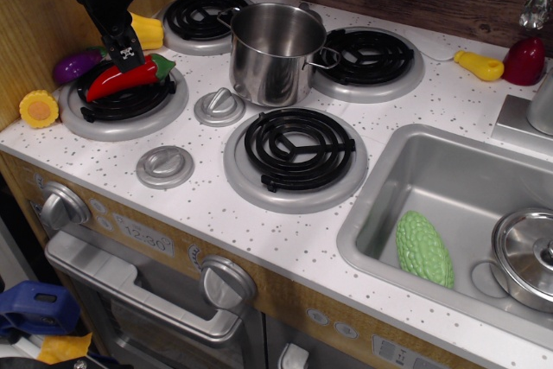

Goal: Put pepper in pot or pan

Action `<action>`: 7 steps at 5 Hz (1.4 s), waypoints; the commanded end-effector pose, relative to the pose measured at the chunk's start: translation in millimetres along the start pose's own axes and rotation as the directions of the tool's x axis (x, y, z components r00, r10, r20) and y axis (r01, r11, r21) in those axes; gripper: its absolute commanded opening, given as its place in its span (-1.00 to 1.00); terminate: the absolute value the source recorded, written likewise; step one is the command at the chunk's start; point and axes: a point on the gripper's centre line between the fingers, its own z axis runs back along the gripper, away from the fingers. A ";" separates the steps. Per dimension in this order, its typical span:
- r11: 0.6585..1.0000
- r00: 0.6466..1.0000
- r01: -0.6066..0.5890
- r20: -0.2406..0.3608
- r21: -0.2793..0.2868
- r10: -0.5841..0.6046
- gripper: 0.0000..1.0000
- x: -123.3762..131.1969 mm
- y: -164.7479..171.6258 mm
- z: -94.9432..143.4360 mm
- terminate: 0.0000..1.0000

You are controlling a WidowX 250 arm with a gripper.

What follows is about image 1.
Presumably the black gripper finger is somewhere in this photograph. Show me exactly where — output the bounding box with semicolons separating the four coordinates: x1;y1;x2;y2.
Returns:
106;42;130;73
127;36;145;65

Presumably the red toy chili pepper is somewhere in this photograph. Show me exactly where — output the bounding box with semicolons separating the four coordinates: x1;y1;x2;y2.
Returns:
86;54;175;103

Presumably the yellow toy bell pepper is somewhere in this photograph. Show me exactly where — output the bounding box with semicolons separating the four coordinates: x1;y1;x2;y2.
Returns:
130;13;164;50

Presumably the stainless steel pot lid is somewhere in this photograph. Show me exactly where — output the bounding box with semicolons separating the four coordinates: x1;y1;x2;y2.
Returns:
491;208;552;313

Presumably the front left black burner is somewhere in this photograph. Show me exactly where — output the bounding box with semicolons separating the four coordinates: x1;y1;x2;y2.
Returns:
58;62;189;142

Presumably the black burner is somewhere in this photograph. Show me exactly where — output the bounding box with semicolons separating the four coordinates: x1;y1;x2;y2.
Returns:
223;107;368;214
158;0;251;56
58;62;189;142
313;27;425;104

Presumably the purple toy eggplant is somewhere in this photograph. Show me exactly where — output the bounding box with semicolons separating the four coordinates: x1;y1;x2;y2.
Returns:
53;46;107;84

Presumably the back left black burner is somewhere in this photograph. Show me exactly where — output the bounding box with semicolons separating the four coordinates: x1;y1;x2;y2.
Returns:
158;0;251;56

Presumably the yellow toy corn piece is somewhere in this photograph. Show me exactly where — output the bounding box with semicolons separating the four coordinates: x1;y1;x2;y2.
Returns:
19;90;59;128

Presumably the upper grey stovetop knob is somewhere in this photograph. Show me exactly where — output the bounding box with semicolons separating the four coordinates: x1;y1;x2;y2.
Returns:
194;87;245;127

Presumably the grey stovetop knob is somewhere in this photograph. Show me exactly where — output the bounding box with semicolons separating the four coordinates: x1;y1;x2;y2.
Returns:
194;87;245;127
136;145;194;190

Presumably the lower grey stovetop knob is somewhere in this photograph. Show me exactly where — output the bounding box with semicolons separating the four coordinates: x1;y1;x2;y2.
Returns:
136;145;194;190

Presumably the left grey oven knob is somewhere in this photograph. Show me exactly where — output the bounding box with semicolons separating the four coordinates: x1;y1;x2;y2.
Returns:
41;181;91;230

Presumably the grey oven knob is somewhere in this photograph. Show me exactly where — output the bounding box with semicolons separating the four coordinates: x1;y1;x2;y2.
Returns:
41;181;91;230
200;255;257;312

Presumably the oven clock display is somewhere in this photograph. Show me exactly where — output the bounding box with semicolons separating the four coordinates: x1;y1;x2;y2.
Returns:
112;213;175;258

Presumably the front right black burner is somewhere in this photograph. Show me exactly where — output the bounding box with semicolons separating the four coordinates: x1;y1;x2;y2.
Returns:
223;107;368;214

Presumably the back right black burner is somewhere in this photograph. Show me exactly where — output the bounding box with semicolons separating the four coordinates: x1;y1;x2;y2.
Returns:
313;27;425;104

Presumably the right grey oven knob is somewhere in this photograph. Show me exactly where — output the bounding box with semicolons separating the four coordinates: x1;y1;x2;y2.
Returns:
200;255;257;312

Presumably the blue plastic clamp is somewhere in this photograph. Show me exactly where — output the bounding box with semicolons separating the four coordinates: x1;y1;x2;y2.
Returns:
1;281;80;336

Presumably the green toy bitter gourd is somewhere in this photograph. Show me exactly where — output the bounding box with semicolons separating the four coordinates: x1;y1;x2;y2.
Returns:
396;211;454;289

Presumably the grey sink basin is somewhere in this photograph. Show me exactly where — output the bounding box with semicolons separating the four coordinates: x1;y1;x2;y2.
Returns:
337;124;552;348

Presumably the yellow toy squash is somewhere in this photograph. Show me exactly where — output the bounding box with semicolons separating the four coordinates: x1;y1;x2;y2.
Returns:
454;50;505;81

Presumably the dark red toy fruit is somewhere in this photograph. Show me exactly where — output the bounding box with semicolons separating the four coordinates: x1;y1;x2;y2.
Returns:
502;37;545;86

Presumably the hanging silver utensil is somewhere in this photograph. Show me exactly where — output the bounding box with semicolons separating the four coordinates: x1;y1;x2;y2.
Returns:
518;0;552;30

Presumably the grey toy faucet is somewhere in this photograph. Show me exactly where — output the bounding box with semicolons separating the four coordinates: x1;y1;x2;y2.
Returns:
492;70;553;150

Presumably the grey oven door handle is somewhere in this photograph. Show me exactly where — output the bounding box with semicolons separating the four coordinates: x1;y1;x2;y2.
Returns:
45;232;242;347

